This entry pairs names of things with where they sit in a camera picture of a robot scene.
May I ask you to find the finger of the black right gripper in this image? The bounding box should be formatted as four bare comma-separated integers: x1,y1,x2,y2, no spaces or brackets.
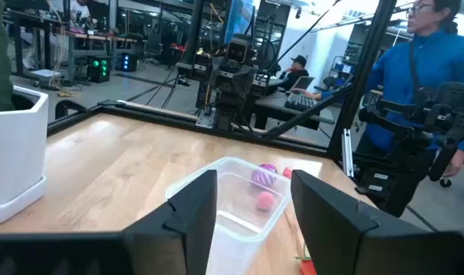
237,82,257,112
215,82,232,114

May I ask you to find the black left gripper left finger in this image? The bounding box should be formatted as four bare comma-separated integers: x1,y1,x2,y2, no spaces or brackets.
122,170,218,275

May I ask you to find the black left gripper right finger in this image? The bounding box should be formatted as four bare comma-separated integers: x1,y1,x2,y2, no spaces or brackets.
291,170,423,275

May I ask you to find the small long-stemmed strawberry toy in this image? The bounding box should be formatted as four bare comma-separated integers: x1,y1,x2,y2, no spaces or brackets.
294,244,319,275

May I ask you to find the pink peach toy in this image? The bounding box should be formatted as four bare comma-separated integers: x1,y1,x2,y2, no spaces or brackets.
255,191,275,212

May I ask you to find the purple striped onion toy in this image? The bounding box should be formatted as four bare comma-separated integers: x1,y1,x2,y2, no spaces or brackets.
250,163,278,189

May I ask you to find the clear plastic tupperware container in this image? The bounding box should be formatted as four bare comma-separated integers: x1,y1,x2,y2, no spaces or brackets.
164,156,293,275

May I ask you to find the grey desk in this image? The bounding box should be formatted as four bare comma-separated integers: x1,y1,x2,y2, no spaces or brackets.
253,90,336,131

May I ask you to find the person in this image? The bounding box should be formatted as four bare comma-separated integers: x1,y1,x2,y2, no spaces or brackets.
277,55,310,92
290,0,464,180
69,0,92,24

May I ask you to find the black computer keyboard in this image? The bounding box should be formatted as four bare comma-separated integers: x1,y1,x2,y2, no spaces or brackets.
284,91,319,112

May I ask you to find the grey laptop screen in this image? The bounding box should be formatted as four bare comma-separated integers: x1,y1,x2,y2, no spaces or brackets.
292,75,316,92

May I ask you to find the black shelving unit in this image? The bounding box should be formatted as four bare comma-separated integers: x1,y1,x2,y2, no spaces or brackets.
254,2,292,51

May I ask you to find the computer with blue lights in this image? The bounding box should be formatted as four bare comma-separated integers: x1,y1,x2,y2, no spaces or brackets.
120,52,138,73

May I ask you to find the computer with green lights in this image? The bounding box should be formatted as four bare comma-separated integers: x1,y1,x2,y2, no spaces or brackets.
86,56,111,84

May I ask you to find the wooden workbench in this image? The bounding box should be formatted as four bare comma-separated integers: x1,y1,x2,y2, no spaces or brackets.
2,9,138,79

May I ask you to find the white hexagonal planter pot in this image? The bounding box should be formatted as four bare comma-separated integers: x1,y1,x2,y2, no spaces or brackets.
0,86,49,226

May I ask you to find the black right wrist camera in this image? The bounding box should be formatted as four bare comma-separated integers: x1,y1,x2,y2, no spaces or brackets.
226,34,252,64

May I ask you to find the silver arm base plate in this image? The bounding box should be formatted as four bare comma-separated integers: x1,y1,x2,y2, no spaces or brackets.
196,108,217,129

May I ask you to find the blue wall screen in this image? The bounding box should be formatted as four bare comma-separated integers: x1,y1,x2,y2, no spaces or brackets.
223,0,255,35

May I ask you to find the silver frame bracket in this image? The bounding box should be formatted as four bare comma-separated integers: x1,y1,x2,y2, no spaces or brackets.
342,128,355,179

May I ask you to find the black metal table frame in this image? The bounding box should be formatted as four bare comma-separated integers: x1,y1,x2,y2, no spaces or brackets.
46,0,399,161

